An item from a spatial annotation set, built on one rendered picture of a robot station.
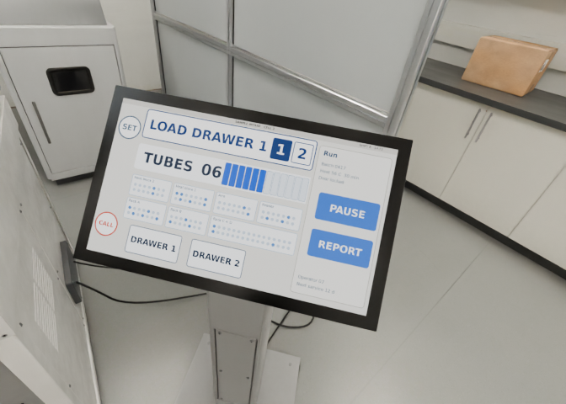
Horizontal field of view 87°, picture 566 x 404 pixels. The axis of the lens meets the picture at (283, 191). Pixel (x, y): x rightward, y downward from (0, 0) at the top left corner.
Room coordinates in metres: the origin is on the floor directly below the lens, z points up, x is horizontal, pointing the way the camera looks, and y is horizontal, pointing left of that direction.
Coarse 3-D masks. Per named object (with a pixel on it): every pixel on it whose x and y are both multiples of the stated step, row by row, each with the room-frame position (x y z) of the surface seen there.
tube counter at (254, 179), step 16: (208, 160) 0.42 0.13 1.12; (224, 160) 0.42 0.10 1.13; (208, 176) 0.40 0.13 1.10; (224, 176) 0.40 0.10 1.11; (240, 176) 0.40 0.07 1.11; (256, 176) 0.40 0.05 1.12; (272, 176) 0.40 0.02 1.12; (288, 176) 0.41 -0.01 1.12; (304, 176) 0.41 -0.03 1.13; (256, 192) 0.39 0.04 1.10; (272, 192) 0.39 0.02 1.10; (288, 192) 0.39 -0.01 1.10; (304, 192) 0.39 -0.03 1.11
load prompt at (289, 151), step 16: (160, 112) 0.47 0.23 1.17; (144, 128) 0.45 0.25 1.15; (160, 128) 0.45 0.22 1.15; (176, 128) 0.45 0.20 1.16; (192, 128) 0.45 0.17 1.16; (208, 128) 0.46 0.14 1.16; (224, 128) 0.46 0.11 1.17; (240, 128) 0.46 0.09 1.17; (176, 144) 0.44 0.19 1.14; (192, 144) 0.44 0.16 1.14; (208, 144) 0.44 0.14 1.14; (224, 144) 0.44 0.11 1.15; (240, 144) 0.44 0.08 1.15; (256, 144) 0.44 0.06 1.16; (272, 144) 0.44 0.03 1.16; (288, 144) 0.44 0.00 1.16; (304, 144) 0.44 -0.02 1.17; (256, 160) 0.42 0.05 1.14; (272, 160) 0.42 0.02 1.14; (288, 160) 0.42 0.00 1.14; (304, 160) 0.42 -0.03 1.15
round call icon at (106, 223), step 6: (102, 210) 0.36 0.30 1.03; (96, 216) 0.35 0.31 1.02; (102, 216) 0.35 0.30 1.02; (108, 216) 0.35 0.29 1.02; (114, 216) 0.35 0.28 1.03; (96, 222) 0.35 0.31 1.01; (102, 222) 0.35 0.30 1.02; (108, 222) 0.35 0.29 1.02; (114, 222) 0.35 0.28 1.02; (96, 228) 0.34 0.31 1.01; (102, 228) 0.34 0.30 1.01; (108, 228) 0.34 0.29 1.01; (114, 228) 0.34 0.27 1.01; (96, 234) 0.33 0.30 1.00; (102, 234) 0.33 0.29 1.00; (108, 234) 0.33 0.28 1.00; (114, 234) 0.33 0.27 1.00
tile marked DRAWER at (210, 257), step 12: (192, 240) 0.33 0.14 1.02; (192, 252) 0.32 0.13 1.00; (204, 252) 0.32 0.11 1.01; (216, 252) 0.32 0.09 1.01; (228, 252) 0.32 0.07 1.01; (240, 252) 0.32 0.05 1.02; (192, 264) 0.31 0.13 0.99; (204, 264) 0.31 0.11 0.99; (216, 264) 0.31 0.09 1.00; (228, 264) 0.31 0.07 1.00; (240, 264) 0.31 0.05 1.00; (228, 276) 0.30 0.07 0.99; (240, 276) 0.30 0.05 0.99
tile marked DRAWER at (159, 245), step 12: (132, 228) 0.34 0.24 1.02; (144, 228) 0.34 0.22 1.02; (132, 240) 0.33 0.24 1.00; (144, 240) 0.33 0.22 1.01; (156, 240) 0.33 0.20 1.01; (168, 240) 0.33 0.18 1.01; (180, 240) 0.33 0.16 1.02; (132, 252) 0.32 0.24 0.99; (144, 252) 0.32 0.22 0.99; (156, 252) 0.32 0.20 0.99; (168, 252) 0.32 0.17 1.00
